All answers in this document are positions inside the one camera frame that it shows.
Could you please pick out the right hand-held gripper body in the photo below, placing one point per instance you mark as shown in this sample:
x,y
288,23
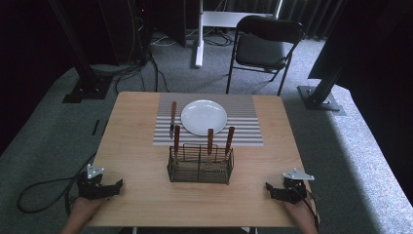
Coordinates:
x,y
296,191

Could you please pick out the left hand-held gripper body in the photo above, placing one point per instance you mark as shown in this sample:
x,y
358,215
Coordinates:
x,y
92,190

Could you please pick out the person's left hand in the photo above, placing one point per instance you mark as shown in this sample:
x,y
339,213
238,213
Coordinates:
x,y
87,206

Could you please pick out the person's right hand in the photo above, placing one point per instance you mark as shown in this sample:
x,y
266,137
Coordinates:
x,y
298,211

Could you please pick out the black strip on floor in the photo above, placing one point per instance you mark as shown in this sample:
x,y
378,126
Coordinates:
x,y
95,127

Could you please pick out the striped grey placemat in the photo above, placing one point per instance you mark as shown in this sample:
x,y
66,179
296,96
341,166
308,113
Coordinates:
x,y
242,112

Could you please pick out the black metal stand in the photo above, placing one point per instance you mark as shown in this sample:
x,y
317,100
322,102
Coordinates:
x,y
319,99
87,87

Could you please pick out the white round plate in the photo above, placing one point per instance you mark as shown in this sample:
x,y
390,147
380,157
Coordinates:
x,y
204,117

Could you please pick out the black folding chair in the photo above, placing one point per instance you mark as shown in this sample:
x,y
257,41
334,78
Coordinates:
x,y
259,50

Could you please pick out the white desk frame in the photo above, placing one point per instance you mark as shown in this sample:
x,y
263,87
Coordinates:
x,y
199,48

